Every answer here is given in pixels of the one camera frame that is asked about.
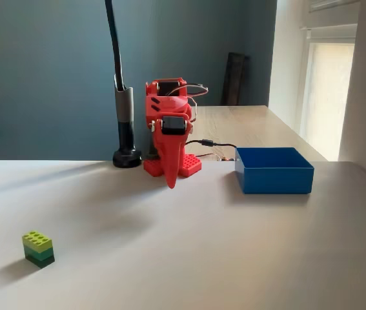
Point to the green lego brick stack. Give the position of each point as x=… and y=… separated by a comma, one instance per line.
x=39, y=247

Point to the red robot arm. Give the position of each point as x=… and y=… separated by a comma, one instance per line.
x=166, y=103

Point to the blue plastic box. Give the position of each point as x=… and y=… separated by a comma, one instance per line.
x=276, y=182

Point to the black gooseneck stand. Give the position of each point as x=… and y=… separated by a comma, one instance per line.
x=126, y=135

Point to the small controller circuit board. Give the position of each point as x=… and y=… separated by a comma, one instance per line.
x=224, y=158

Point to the white window frame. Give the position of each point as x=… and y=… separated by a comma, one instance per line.
x=328, y=97

